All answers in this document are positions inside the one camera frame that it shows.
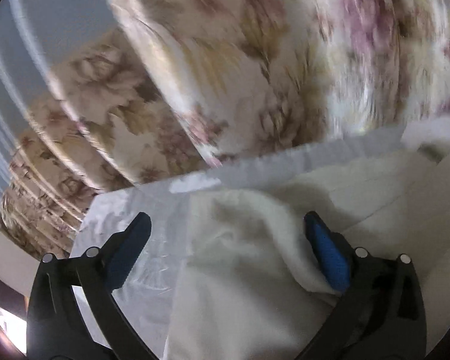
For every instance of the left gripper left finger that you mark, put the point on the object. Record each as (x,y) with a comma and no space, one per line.
(55,326)

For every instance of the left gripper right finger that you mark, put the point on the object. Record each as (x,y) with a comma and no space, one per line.
(380,313)

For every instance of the beige hooded jacket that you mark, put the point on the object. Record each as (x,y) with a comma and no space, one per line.
(251,288)

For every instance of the grey patterned bed sheet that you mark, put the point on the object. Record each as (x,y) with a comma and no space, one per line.
(147,297)

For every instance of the blue floral curtain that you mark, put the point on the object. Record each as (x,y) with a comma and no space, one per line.
(100,95)

